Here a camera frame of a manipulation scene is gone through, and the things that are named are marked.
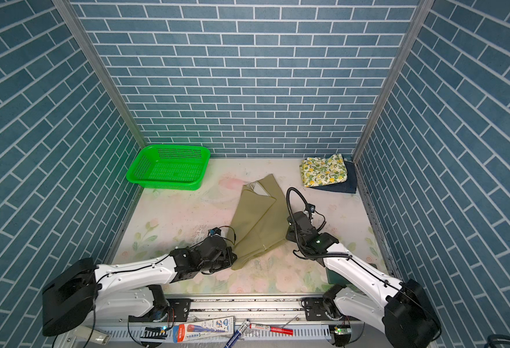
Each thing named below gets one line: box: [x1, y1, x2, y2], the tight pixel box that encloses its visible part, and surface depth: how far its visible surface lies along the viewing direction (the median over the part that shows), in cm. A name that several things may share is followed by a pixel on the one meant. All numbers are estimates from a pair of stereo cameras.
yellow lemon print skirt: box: [299, 152, 348, 188], surface depth 109 cm
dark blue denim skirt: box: [310, 154, 357, 194], surface depth 107 cm
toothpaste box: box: [172, 316, 235, 343], surface depth 71 cm
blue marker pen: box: [223, 318, 252, 348], surface depth 70 cm
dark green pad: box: [325, 266, 353, 285], surface depth 56 cm
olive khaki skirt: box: [229, 174, 291, 271], surface depth 99 cm
